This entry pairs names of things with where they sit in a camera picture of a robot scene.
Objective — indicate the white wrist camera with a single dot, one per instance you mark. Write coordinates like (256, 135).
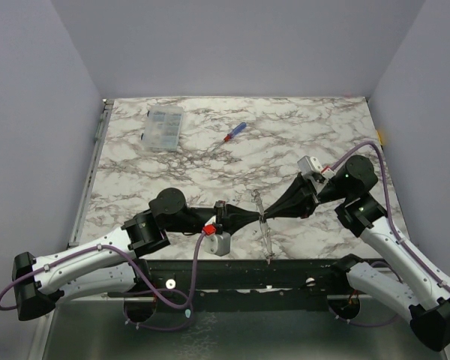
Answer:
(216, 241)
(311, 169)

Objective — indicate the aluminium side rail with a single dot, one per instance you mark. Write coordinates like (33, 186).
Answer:
(99, 140)

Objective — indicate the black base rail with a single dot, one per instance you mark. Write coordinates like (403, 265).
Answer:
(250, 285)

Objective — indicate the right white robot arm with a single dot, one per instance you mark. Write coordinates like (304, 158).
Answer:
(422, 297)

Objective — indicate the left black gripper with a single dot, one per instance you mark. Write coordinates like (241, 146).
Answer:
(233, 219)

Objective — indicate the clear plastic organizer box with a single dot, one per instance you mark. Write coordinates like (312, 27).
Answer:
(162, 128)

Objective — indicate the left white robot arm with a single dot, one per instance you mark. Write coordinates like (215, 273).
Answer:
(38, 281)

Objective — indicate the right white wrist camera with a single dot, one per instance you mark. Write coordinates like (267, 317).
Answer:
(311, 169)

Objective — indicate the blue red screwdriver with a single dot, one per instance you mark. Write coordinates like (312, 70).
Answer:
(232, 134)

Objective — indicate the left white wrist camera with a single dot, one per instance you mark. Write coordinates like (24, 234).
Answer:
(216, 241)

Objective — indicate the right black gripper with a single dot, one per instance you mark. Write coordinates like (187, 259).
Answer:
(310, 193)

